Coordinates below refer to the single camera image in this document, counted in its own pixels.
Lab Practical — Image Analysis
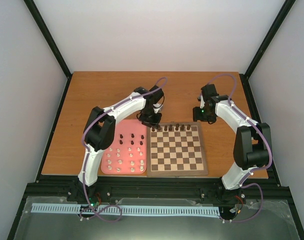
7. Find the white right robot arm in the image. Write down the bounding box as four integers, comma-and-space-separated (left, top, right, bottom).
193, 84, 273, 190

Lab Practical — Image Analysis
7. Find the light blue cable duct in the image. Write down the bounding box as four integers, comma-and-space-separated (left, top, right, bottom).
30, 203, 220, 218

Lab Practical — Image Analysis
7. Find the dark chess knight piece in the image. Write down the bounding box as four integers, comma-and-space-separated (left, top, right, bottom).
175, 123, 180, 131

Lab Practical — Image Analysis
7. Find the pink plastic tray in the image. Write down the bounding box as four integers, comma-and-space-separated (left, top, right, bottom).
100, 119, 147, 175

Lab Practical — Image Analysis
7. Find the black aluminium frame rail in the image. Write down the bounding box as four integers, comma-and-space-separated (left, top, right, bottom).
22, 175, 294, 206

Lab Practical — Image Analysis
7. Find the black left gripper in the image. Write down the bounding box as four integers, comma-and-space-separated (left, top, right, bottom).
139, 108, 163, 130

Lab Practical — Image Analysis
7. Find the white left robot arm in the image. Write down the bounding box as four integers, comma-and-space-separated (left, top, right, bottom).
78, 85, 164, 202

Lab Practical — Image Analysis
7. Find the wooden chess board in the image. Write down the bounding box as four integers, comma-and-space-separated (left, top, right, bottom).
146, 122, 209, 177

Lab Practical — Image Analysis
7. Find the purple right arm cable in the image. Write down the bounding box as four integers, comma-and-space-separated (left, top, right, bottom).
206, 74, 273, 223

